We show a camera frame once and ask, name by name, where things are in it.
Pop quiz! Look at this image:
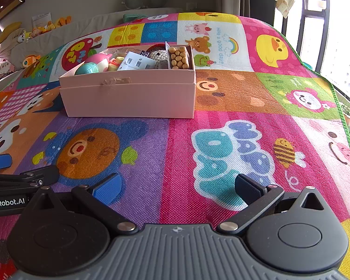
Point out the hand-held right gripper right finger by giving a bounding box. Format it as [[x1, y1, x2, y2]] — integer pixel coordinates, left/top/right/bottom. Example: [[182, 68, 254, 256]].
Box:
[[217, 174, 325, 235]]

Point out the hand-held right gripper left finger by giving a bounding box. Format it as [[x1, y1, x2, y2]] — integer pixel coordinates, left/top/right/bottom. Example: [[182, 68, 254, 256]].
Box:
[[32, 173, 137, 235]]

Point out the pink cardboard box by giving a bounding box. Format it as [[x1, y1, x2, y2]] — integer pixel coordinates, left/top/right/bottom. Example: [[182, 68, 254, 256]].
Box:
[[60, 42, 196, 119]]

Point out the teal and pink ball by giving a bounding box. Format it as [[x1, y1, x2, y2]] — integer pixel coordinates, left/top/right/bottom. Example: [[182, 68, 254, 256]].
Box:
[[74, 62, 100, 76]]

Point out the pink white toy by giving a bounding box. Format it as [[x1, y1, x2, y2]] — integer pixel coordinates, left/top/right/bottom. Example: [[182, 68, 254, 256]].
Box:
[[84, 53, 113, 72]]

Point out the white carton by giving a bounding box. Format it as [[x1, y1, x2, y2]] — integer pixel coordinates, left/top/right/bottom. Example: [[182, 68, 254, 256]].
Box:
[[117, 51, 156, 71]]

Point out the crochet doll with red hat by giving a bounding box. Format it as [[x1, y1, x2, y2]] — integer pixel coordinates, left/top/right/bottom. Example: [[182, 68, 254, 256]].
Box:
[[147, 44, 171, 70]]

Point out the clear box of wooden beads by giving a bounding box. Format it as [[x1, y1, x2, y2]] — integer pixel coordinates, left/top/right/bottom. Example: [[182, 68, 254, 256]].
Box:
[[165, 41, 194, 70]]

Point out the colourful cartoon play mat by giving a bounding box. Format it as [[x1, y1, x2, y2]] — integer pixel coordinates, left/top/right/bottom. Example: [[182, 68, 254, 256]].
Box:
[[0, 12, 350, 280]]

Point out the small orange plush toy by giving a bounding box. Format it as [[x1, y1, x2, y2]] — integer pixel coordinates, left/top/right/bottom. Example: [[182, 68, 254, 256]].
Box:
[[22, 54, 41, 67]]

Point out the beige plush pillow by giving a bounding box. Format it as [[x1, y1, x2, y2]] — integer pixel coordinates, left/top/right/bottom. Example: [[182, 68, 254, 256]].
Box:
[[0, 29, 28, 63]]

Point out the orange yellow plush toy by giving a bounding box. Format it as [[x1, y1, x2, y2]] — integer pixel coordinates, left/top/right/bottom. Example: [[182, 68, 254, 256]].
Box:
[[29, 16, 72, 37]]

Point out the white paper card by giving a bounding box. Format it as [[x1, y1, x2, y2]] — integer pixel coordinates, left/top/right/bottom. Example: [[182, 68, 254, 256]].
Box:
[[31, 12, 52, 30]]

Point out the teal cloth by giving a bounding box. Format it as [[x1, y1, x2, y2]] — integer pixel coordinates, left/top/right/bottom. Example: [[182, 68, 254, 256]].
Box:
[[122, 12, 148, 22]]

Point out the black window frame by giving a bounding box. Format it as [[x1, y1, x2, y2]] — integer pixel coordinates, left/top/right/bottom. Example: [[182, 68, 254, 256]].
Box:
[[280, 0, 333, 73]]

